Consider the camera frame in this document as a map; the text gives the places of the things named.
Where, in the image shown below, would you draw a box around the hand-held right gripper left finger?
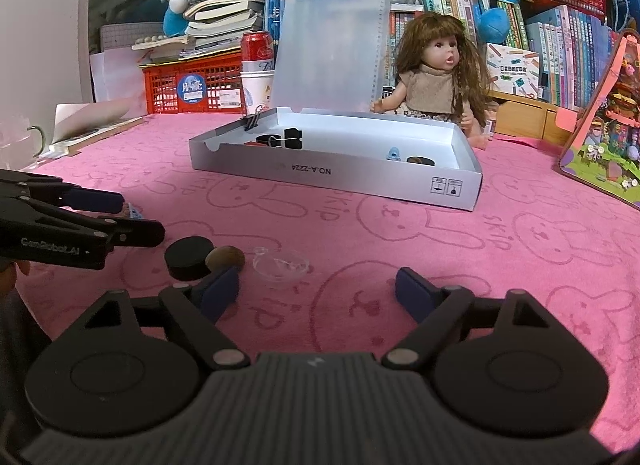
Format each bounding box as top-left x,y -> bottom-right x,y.
82,265 -> 251,371

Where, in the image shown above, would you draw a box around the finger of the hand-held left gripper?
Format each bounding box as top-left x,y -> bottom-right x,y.
30,202 -> 166,248
0,169 -> 126,218

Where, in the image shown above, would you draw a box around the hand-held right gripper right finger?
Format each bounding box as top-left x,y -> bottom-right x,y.
382,267 -> 556,371

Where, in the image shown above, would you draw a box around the brown nut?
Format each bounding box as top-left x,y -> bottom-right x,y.
205,245 -> 246,273

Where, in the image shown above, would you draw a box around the clear plastic piece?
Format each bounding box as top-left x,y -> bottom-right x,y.
250,246 -> 308,285

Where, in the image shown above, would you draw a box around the white cardboard box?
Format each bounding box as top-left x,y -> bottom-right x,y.
188,106 -> 483,212

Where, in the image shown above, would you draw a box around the person's left hand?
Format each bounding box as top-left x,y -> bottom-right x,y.
0,260 -> 32,293

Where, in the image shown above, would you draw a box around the flat lying book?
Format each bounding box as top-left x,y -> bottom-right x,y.
50,100 -> 148,156

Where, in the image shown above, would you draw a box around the clear glass mug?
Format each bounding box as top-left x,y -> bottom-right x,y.
0,117 -> 46,170

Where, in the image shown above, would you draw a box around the white paper sheet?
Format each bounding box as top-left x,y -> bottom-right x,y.
90,47 -> 148,106

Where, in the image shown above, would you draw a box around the red plastic crate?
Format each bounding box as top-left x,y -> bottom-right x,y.
141,52 -> 248,116

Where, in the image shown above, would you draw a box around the pink rabbit print cloth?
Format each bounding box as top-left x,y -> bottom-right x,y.
0,112 -> 640,456

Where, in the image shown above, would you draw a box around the black binder clip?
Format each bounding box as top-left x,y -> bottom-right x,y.
267,127 -> 304,150

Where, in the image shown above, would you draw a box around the grey grid cutting mat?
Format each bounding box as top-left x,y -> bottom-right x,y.
97,20 -> 168,53

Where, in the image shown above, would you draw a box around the white paper cup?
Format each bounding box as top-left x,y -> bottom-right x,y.
240,70 -> 276,116

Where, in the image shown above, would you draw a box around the blue and white plush toy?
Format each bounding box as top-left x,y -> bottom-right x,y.
162,0 -> 206,38

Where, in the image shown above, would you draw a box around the brown-haired doll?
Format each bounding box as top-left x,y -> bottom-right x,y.
370,12 -> 493,150

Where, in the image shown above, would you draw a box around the wooden desk organizer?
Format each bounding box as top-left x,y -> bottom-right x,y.
487,90 -> 583,148

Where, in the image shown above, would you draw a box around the red soda can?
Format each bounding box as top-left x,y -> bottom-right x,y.
240,31 -> 276,74

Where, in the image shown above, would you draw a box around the stack of books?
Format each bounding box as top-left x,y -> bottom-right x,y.
132,0 -> 291,66

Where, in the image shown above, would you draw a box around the white printed carton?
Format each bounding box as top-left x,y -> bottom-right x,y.
485,42 -> 543,100

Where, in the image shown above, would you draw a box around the colourful paper house model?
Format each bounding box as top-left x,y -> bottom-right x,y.
557,30 -> 640,210

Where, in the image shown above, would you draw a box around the translucent plastic clipboard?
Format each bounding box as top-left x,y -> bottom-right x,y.
274,0 -> 392,113

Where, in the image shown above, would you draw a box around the row of upright books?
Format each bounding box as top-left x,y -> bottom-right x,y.
265,0 -> 640,110

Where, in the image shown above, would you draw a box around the blue cardboard boxes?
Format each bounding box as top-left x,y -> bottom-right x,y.
602,0 -> 640,33

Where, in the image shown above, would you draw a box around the binder clip with silver handles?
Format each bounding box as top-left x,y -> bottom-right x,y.
243,106 -> 266,133

